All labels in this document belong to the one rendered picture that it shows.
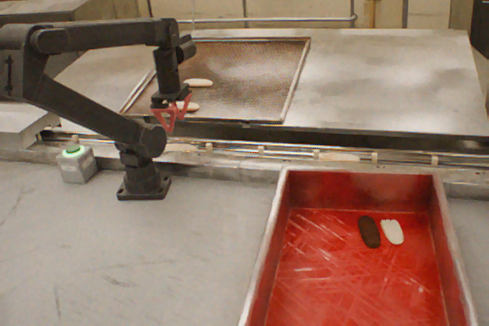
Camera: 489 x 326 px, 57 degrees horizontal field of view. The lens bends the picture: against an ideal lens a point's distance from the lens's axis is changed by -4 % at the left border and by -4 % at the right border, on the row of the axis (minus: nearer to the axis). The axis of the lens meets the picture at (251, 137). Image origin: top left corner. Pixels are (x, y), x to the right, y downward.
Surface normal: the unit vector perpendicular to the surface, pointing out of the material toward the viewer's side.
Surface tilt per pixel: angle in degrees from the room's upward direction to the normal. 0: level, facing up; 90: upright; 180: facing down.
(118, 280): 0
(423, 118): 10
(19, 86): 69
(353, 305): 0
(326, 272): 0
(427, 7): 90
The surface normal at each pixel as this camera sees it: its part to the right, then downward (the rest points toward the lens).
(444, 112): -0.13, -0.79
